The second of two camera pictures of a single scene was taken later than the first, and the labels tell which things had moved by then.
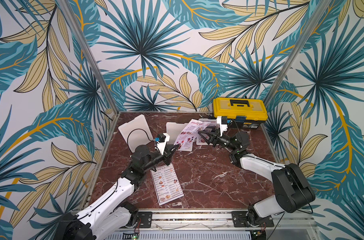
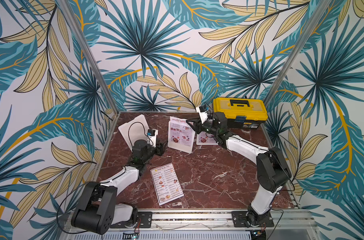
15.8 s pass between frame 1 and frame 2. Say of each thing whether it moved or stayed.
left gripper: moved
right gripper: moved
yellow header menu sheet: stayed
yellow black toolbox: stayed
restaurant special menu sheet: stayed
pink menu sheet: moved
